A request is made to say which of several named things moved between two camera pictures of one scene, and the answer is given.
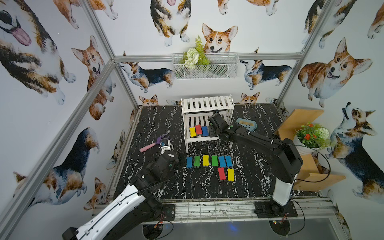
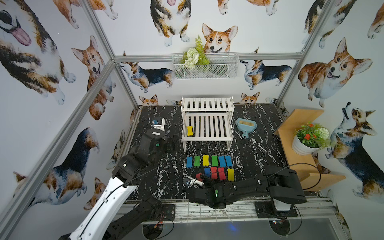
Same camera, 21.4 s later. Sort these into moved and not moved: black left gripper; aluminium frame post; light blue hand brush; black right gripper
Moved: black left gripper; black right gripper
Not moved: aluminium frame post; light blue hand brush
